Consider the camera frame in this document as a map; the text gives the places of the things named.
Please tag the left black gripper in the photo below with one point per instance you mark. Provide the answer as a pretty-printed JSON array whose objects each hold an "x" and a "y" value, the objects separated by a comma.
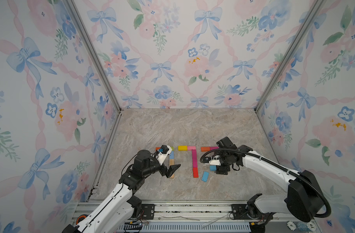
[{"x": 168, "y": 172}]

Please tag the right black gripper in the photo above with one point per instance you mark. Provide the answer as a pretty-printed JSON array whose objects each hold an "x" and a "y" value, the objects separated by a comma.
[{"x": 221, "y": 169}]

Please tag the yellow block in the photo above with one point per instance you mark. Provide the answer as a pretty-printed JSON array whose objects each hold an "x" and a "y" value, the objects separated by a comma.
[{"x": 182, "y": 148}]

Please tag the red block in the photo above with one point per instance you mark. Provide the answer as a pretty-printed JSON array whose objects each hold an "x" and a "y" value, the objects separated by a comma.
[{"x": 195, "y": 172}]

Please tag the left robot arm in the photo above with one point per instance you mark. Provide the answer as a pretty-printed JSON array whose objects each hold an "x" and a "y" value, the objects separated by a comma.
[{"x": 122, "y": 204}]

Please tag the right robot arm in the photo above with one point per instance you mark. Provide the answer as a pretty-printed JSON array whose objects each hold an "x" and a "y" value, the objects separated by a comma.
[{"x": 304, "y": 198}]

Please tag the blue block bottom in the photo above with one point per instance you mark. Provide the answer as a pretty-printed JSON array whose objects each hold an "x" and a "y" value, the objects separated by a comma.
[{"x": 205, "y": 176}]

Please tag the orange black tape measure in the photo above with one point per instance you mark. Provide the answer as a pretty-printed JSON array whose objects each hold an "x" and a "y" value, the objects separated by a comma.
[{"x": 80, "y": 218}]

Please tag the white blue object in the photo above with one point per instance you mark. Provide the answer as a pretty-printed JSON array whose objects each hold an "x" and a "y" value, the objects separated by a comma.
[{"x": 302, "y": 226}]

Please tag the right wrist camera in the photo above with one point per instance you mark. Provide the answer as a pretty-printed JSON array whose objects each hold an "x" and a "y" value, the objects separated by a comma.
[{"x": 215, "y": 161}]

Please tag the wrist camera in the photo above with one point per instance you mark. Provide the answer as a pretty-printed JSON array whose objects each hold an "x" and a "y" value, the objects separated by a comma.
[
  {"x": 163, "y": 153},
  {"x": 215, "y": 161}
]

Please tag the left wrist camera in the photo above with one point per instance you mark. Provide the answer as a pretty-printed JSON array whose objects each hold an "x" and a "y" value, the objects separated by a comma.
[{"x": 163, "y": 153}]

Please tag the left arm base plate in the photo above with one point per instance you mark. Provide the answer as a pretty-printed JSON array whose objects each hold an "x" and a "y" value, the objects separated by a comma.
[{"x": 144, "y": 212}]

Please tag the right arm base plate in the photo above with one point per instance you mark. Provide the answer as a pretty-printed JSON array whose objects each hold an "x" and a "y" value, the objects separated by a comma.
[{"x": 240, "y": 212}]

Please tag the white cable duct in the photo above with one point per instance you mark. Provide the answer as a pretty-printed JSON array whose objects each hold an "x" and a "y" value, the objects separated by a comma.
[{"x": 186, "y": 227}]

